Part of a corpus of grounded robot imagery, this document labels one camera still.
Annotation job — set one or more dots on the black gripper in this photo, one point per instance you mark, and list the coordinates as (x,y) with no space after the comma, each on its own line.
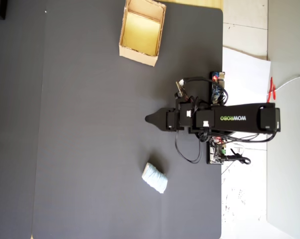
(171,119)

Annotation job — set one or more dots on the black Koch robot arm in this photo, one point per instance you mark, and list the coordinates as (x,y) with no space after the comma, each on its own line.
(234,124)

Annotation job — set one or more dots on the open cardboard box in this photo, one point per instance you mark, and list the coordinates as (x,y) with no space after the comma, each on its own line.
(137,56)

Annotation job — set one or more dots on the large black table mat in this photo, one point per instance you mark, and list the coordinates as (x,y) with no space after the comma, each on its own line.
(102,124)

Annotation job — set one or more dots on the blue circuit board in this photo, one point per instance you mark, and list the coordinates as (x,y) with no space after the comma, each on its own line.
(216,92)

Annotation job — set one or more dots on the green black controller board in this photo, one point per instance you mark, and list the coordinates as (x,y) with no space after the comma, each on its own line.
(214,154)

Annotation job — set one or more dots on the white paper sheet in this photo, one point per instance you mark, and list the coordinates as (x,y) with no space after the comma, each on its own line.
(244,82)

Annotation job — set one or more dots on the grey panel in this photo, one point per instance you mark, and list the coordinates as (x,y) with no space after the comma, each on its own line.
(289,161)

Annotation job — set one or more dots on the dark grey table mat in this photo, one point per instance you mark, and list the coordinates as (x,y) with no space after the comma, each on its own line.
(13,124)

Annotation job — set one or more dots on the small wrist camera board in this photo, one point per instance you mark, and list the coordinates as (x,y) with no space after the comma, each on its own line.
(180,89)

